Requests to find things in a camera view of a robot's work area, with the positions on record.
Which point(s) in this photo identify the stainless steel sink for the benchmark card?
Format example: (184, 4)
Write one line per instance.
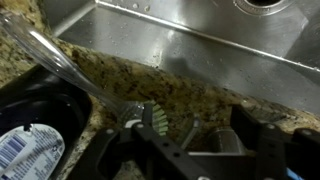
(200, 50)

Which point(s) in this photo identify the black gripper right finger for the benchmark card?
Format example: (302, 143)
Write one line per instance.
(270, 150)

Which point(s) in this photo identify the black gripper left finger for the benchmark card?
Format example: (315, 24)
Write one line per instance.
(156, 150)

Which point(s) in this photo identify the chrome tap lever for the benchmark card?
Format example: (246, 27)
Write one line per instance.
(190, 131)

